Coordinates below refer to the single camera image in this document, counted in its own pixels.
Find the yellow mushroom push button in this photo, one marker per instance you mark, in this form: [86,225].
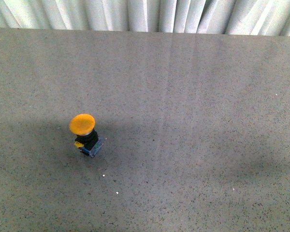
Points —
[87,140]

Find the white pleated curtain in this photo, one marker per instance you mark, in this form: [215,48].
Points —
[238,17]

